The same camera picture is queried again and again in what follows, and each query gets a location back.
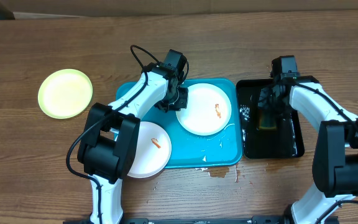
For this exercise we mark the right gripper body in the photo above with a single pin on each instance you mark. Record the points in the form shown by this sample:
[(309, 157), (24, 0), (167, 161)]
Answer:
[(275, 105)]

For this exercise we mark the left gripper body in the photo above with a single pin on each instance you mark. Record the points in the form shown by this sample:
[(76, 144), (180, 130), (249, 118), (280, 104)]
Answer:
[(176, 102)]

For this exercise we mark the green yellow scrub sponge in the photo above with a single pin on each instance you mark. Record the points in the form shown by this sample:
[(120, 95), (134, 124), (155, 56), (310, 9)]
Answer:
[(267, 120)]

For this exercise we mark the white plate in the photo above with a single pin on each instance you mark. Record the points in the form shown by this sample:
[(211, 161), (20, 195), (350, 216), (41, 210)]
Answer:
[(208, 110), (153, 151)]

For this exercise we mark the lime green rimmed plate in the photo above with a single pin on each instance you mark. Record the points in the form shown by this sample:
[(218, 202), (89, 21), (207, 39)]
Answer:
[(65, 94)]

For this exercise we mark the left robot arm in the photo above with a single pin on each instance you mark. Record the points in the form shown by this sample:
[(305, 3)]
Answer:
[(108, 144)]

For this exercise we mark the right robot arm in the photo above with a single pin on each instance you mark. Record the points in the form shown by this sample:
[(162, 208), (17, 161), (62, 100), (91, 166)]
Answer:
[(335, 162)]

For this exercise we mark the black rectangular tray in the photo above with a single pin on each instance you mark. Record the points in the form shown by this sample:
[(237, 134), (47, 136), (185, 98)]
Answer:
[(284, 142)]

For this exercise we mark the teal plastic tray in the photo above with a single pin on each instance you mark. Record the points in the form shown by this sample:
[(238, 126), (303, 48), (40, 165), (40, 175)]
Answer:
[(191, 151)]

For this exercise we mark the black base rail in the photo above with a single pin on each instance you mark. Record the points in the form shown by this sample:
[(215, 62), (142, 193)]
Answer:
[(260, 219)]

